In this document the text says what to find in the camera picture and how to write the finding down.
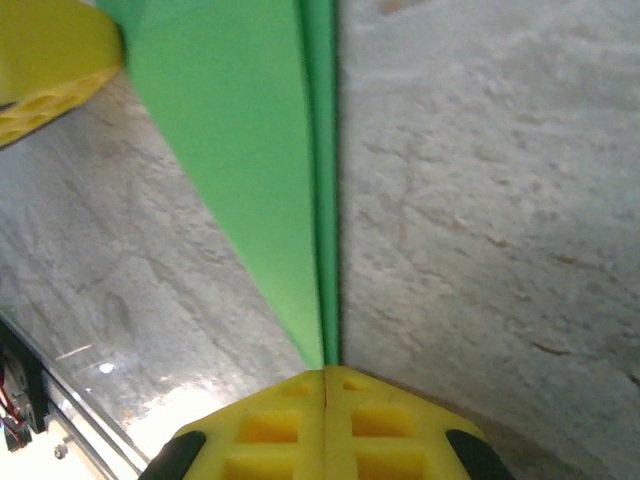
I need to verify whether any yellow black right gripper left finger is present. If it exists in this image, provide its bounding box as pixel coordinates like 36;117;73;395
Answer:
137;364;327;480

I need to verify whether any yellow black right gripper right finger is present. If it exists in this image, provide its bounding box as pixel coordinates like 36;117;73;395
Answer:
324;364;516;480

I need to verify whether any green paper sheet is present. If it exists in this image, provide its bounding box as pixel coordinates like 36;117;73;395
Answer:
93;0;345;370

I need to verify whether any aluminium mounting rail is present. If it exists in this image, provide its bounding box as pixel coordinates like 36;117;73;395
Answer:
0;299;151;480

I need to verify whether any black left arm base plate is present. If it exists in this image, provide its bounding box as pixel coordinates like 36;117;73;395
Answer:
0;317;51;436

